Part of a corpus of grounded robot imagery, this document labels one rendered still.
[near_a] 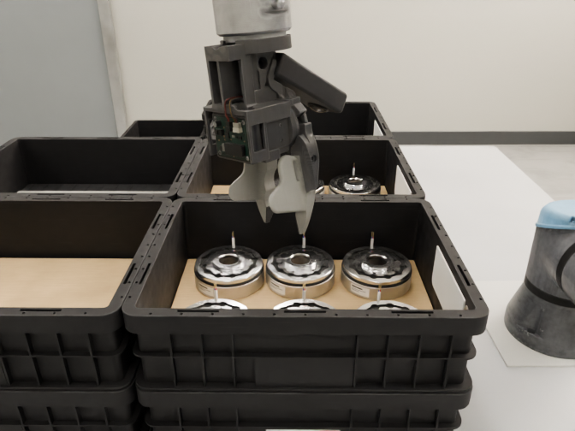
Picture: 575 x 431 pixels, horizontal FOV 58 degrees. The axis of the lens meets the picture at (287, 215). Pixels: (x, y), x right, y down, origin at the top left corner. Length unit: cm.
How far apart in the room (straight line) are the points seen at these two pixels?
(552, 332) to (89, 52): 350
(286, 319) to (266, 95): 23
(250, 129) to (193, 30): 329
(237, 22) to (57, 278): 52
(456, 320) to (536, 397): 31
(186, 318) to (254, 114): 23
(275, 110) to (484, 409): 52
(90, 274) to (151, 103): 313
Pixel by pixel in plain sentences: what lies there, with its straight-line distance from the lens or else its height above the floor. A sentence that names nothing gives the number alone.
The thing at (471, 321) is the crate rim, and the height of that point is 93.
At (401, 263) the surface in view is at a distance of 79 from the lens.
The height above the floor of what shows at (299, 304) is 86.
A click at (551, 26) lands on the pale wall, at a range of 414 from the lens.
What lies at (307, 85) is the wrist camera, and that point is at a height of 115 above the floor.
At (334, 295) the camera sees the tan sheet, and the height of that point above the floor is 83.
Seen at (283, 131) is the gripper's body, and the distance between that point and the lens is 53.
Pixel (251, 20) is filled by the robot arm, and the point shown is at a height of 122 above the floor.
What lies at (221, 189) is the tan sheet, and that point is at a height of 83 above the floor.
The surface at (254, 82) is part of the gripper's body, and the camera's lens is 53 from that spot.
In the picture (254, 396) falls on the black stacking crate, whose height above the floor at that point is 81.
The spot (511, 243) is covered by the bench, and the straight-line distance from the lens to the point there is 125.
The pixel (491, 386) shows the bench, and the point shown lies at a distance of 86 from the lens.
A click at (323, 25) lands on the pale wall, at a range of 373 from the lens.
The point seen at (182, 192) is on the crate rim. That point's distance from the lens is 85.
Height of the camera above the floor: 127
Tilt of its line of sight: 27 degrees down
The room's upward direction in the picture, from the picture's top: straight up
